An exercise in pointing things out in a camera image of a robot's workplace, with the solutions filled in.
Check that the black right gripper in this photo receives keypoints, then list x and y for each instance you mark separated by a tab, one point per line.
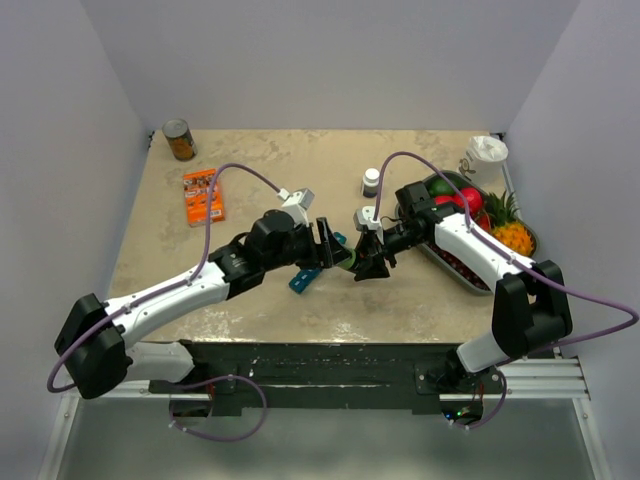
370	245

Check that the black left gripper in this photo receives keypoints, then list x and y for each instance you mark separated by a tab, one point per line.
325	254

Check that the green pill bottle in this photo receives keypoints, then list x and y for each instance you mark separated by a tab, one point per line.
352	262

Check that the teal weekly pill organizer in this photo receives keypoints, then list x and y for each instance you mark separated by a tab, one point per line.
301	281

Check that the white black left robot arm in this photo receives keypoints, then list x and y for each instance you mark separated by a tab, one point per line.
96	341

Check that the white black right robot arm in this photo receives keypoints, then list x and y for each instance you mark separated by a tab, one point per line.
530	310

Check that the dark red grapes bunch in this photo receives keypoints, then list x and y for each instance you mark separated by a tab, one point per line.
456	269

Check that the white cap pill bottle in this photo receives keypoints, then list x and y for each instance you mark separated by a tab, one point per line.
370	183

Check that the red apple left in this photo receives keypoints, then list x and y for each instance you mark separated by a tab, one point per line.
439	200

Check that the red apple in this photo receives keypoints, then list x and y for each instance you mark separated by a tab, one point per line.
471	198
439	200

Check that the green apple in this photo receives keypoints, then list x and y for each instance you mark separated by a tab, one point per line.
440	187

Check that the red apple right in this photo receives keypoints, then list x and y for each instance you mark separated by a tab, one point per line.
471	198

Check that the small pineapple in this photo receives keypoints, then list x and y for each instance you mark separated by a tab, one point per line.
506	227

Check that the grey fruit tray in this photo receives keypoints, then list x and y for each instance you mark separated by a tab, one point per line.
484	214

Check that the white paper cup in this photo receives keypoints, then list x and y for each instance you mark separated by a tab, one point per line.
483	159

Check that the orange cardboard box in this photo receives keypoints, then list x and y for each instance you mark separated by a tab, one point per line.
195	190

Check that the tin food can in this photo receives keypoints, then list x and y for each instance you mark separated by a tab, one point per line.
179	139

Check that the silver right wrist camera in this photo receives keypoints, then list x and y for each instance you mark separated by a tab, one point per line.
365	219

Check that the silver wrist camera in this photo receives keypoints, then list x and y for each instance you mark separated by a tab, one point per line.
297	204
365	219

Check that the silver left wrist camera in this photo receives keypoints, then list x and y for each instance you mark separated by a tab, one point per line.
297	204

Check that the black table edge rail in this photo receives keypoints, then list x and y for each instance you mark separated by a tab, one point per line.
370	376

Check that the aluminium frame rail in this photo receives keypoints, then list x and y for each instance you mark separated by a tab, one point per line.
529	379

